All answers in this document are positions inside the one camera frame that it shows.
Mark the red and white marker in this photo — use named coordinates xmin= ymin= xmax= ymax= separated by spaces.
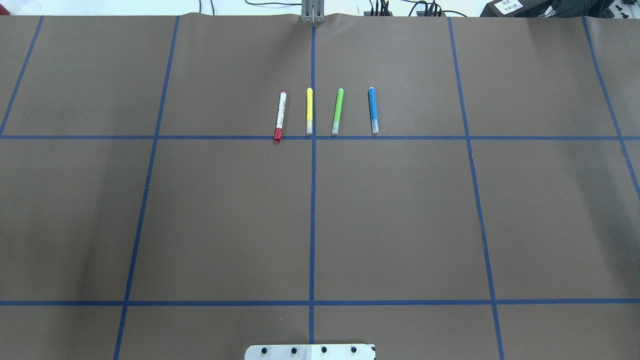
xmin=273 ymin=90 xmax=287 ymax=142

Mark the blue highlighter pen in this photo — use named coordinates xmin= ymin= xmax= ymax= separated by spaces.
xmin=367 ymin=86 xmax=380 ymax=135

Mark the green highlighter pen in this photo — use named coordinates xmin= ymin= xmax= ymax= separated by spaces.
xmin=331 ymin=88 xmax=345 ymax=136

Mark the yellow highlighter pen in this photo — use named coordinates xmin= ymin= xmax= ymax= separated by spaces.
xmin=305 ymin=87 xmax=314 ymax=136

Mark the black power adapter box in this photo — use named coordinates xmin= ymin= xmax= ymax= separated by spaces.
xmin=480 ymin=0 xmax=562 ymax=18

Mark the grey aluminium frame post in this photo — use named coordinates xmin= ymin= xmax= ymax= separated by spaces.
xmin=301 ymin=0 xmax=326 ymax=25

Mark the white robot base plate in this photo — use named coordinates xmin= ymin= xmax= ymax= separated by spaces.
xmin=244 ymin=343 xmax=377 ymax=360

